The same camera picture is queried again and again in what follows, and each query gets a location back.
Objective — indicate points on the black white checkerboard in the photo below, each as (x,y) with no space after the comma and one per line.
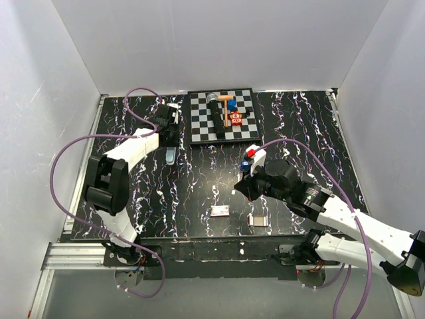
(201,124)

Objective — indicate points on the open staple box tray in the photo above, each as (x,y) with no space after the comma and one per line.
(257,221)

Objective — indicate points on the blue black stapler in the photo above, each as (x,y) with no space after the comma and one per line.
(245,166)

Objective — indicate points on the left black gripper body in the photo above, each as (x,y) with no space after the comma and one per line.
(174,127)

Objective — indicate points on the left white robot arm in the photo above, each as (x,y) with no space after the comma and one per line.
(106,185)

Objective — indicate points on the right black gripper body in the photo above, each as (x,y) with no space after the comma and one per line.
(260,179)

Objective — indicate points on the wooden toy hammer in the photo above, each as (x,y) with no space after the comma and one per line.
(224,99)

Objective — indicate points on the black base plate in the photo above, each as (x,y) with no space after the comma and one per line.
(275,256)

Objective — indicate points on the red white staple box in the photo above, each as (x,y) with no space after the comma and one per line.
(220,211)

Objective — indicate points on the blue toy block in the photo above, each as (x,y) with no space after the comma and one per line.
(231,105)

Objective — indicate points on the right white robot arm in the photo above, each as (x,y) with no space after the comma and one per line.
(393,253)

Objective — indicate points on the aluminium frame rail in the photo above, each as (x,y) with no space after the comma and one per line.
(76,254)

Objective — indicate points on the black microphone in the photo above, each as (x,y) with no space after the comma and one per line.
(212,103)

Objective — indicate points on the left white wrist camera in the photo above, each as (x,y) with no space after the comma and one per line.
(173,113)

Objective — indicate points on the light blue stapler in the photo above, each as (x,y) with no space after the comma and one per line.
(170,155)

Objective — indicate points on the red toy figure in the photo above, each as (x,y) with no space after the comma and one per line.
(235,118)

